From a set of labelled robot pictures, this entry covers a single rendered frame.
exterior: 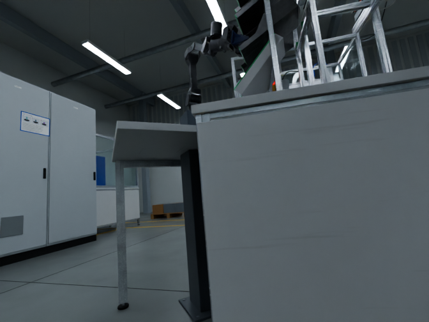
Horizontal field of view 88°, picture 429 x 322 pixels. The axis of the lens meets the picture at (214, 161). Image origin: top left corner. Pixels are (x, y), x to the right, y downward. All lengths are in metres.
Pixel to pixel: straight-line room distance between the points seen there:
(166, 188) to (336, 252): 10.40
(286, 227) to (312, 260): 0.10
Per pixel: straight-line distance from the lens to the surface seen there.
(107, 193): 5.11
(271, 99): 0.69
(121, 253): 1.47
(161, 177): 11.07
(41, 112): 3.91
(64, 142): 3.99
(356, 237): 0.70
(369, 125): 0.73
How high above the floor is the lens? 0.58
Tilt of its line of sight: 8 degrees up
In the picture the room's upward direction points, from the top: 5 degrees counter-clockwise
